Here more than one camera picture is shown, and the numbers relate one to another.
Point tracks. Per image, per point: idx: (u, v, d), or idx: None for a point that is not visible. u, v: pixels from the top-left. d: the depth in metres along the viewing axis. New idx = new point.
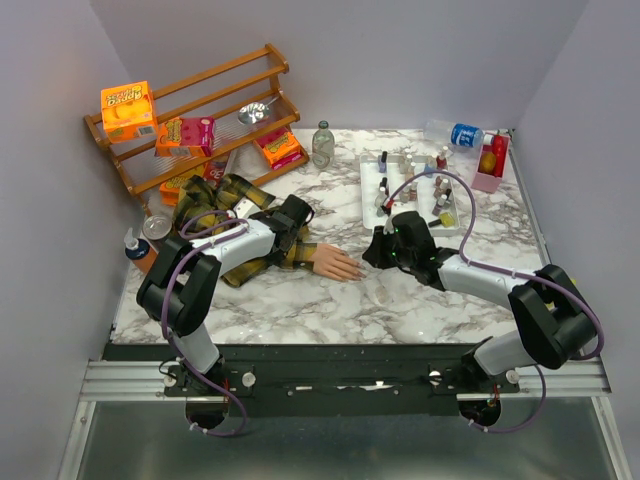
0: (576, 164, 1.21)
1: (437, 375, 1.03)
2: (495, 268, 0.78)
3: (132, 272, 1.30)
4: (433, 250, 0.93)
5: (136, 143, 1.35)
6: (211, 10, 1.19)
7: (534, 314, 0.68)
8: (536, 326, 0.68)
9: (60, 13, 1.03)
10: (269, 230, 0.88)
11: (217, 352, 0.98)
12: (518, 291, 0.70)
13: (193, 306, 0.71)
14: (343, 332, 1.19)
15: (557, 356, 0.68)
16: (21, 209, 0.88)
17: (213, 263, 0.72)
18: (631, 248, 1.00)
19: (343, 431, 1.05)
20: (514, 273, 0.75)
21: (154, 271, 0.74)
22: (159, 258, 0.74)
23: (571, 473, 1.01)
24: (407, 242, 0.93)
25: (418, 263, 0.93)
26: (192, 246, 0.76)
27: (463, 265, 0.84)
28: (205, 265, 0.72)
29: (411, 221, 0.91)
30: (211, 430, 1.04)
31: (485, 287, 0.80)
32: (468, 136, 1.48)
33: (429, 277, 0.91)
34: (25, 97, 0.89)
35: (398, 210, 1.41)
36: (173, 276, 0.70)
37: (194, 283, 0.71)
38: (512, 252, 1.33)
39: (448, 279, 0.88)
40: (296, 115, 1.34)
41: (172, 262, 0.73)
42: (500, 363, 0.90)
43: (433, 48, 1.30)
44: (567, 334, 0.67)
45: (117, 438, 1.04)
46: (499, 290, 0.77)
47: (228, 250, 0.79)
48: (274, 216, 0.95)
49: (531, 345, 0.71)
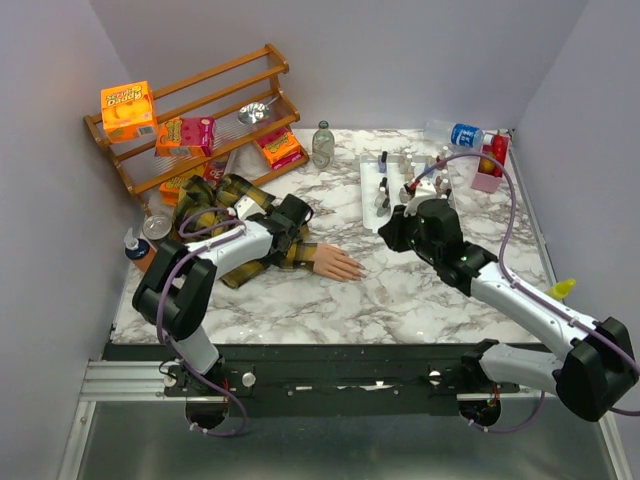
0: (576, 165, 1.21)
1: (438, 375, 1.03)
2: (553, 307, 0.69)
3: (132, 272, 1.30)
4: (460, 246, 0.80)
5: (136, 143, 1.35)
6: (211, 10, 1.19)
7: (588, 376, 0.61)
8: (589, 388, 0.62)
9: (60, 13, 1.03)
10: (267, 232, 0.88)
11: (217, 352, 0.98)
12: (576, 349, 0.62)
13: (189, 310, 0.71)
14: (343, 332, 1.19)
15: (596, 412, 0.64)
16: (21, 209, 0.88)
17: (207, 267, 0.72)
18: (631, 247, 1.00)
19: (343, 431, 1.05)
20: (573, 321, 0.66)
21: (149, 276, 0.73)
22: (155, 262, 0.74)
23: (571, 472, 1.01)
24: (432, 236, 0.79)
25: (444, 258, 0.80)
26: (187, 250, 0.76)
27: (505, 284, 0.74)
28: (201, 269, 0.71)
29: (440, 214, 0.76)
30: (210, 430, 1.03)
31: (527, 318, 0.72)
32: (469, 136, 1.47)
33: (455, 277, 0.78)
34: (25, 97, 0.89)
35: (423, 189, 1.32)
36: (168, 281, 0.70)
37: (190, 286, 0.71)
38: (512, 252, 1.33)
39: (478, 288, 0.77)
40: (295, 115, 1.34)
41: (167, 266, 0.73)
42: (507, 375, 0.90)
43: (433, 48, 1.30)
44: (611, 394, 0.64)
45: (118, 439, 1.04)
46: (547, 332, 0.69)
47: (224, 253, 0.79)
48: (272, 215, 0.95)
49: (568, 392, 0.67)
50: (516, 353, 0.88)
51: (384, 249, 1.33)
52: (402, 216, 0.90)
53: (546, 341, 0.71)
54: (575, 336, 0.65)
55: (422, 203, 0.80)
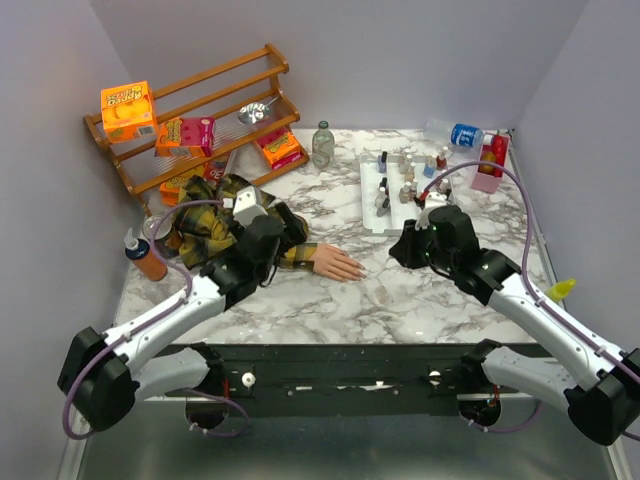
0: (576, 164, 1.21)
1: (438, 376, 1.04)
2: (580, 334, 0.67)
3: (132, 272, 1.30)
4: (477, 251, 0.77)
5: (136, 143, 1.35)
6: (211, 10, 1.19)
7: (612, 409, 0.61)
8: (610, 416, 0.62)
9: (61, 13, 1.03)
10: (215, 296, 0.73)
11: (205, 364, 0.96)
12: (603, 383, 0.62)
13: (101, 410, 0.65)
14: (343, 332, 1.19)
15: (609, 438, 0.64)
16: (21, 209, 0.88)
17: (117, 371, 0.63)
18: (631, 248, 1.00)
19: (342, 431, 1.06)
20: (600, 351, 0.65)
21: (66, 367, 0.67)
22: (70, 353, 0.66)
23: (571, 472, 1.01)
24: (446, 243, 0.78)
25: (461, 266, 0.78)
26: (105, 343, 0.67)
27: (530, 301, 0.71)
28: (112, 372, 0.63)
29: (452, 218, 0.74)
30: (211, 430, 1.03)
31: (551, 341, 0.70)
32: (468, 136, 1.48)
33: (475, 284, 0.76)
34: (25, 97, 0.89)
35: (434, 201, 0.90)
36: (72, 385, 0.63)
37: (101, 390, 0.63)
38: (512, 252, 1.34)
39: (496, 300, 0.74)
40: (296, 115, 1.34)
41: (81, 361, 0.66)
42: (507, 380, 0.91)
43: (433, 48, 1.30)
44: (626, 422, 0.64)
45: (117, 438, 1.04)
46: (571, 358, 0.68)
47: (151, 339, 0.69)
48: (232, 264, 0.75)
49: (581, 416, 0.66)
50: (521, 361, 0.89)
51: (384, 249, 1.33)
52: (414, 229, 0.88)
53: (567, 367, 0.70)
54: (602, 367, 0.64)
55: (434, 208, 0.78)
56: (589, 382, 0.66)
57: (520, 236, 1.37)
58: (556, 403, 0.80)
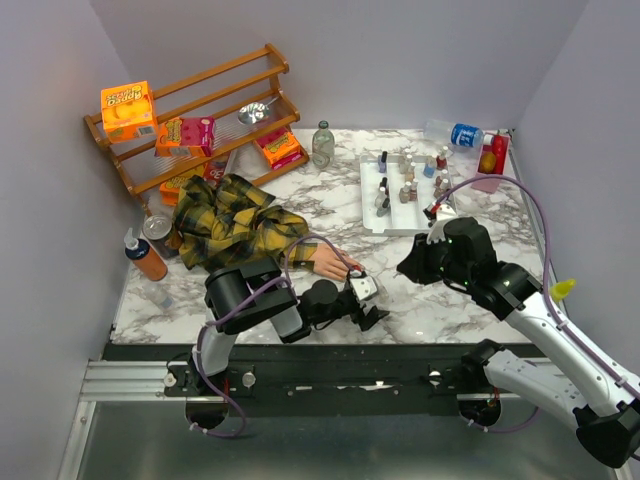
0: (577, 164, 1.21)
1: (438, 376, 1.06)
2: (602, 363, 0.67)
3: (132, 272, 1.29)
4: (494, 266, 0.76)
5: (136, 143, 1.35)
6: (210, 10, 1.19)
7: (629, 442, 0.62)
8: (626, 445, 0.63)
9: (60, 13, 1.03)
10: (297, 324, 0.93)
11: (221, 367, 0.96)
12: (624, 416, 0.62)
13: (260, 314, 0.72)
14: (343, 332, 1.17)
15: (618, 460, 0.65)
16: (20, 209, 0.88)
17: (294, 297, 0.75)
18: (631, 248, 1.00)
19: (342, 432, 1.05)
20: (621, 382, 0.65)
21: (246, 265, 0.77)
22: (256, 260, 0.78)
23: (571, 473, 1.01)
24: (462, 257, 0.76)
25: (478, 282, 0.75)
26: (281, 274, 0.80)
27: (551, 324, 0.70)
28: (290, 293, 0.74)
29: (469, 231, 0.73)
30: (211, 430, 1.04)
31: (570, 367, 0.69)
32: (468, 136, 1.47)
33: (494, 300, 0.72)
34: (24, 96, 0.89)
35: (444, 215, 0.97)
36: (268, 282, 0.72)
37: (275, 299, 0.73)
38: (512, 252, 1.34)
39: (517, 321, 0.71)
40: (296, 115, 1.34)
41: (266, 270, 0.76)
42: (509, 385, 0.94)
43: (433, 49, 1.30)
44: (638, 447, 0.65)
45: (119, 439, 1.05)
46: (590, 386, 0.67)
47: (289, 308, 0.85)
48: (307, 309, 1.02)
49: (590, 436, 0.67)
50: (525, 369, 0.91)
51: (385, 249, 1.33)
52: (425, 244, 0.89)
53: (580, 390, 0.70)
54: (623, 399, 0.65)
55: (449, 222, 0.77)
56: (606, 411, 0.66)
57: (518, 235, 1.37)
58: (553, 411, 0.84)
